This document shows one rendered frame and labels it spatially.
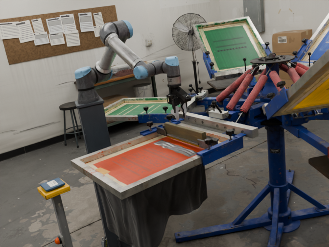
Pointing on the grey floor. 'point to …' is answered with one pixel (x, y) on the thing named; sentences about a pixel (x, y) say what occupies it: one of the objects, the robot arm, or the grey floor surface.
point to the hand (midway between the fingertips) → (181, 117)
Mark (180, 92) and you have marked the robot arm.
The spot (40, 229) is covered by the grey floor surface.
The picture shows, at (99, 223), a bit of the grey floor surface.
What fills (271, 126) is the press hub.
